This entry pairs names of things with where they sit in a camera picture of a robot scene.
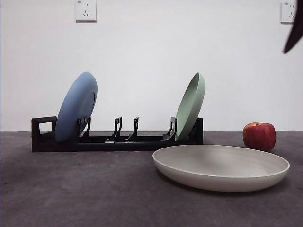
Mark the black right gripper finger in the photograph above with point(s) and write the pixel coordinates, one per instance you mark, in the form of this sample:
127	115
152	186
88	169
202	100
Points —
294	33

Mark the red apple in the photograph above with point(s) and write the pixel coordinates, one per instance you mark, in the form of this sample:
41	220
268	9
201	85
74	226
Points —
259	137

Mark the cream yellow plate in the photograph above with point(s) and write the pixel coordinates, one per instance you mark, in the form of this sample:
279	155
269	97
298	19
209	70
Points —
220	170

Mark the pale green plate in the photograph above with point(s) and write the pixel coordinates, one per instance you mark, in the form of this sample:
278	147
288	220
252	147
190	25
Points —
189	111

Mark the blue plate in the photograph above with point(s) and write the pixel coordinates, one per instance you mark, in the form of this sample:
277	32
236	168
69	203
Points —
73	106

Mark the black plate rack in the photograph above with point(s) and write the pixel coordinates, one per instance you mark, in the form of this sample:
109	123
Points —
56	145

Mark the white wall socket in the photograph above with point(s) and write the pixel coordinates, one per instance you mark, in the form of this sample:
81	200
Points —
86	11
287	13

